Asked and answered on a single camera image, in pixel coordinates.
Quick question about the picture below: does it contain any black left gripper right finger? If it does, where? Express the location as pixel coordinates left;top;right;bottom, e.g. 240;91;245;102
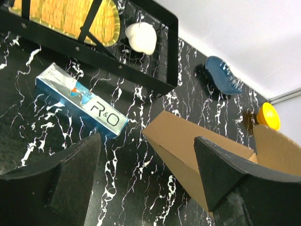
194;136;301;226

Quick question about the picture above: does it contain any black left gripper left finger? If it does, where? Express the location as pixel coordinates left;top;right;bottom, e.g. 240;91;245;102
0;133;101;226

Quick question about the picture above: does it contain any brown cardboard box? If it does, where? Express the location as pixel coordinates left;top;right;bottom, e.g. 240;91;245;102
143;111;301;215

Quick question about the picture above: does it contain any orange round bowl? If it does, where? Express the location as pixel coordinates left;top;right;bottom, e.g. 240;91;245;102
256;102;281;131

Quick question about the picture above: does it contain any blue white small carton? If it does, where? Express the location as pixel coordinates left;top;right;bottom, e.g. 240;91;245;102
82;97;128;137

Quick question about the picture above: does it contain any silver blue toothpaste tube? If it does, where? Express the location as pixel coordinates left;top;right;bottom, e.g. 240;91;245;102
35;62;97;113

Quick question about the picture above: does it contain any dark blue leaf dish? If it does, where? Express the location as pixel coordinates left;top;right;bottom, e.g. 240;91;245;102
205;56;243;95

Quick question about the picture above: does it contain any woven bamboo tray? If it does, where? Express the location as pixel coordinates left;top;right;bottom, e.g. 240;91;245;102
9;0;121;48

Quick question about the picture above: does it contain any white flower-shaped cup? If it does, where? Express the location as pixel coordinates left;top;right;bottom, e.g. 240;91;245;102
125;22;157;55

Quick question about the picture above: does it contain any black wire dish rack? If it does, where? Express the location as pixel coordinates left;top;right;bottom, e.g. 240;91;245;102
0;0;178;95

